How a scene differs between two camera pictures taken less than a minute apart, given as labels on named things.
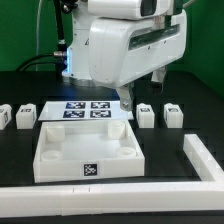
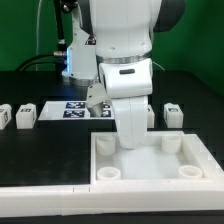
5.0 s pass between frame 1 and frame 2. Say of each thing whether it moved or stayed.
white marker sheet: stayed
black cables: stayed
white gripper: moved
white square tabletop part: moved
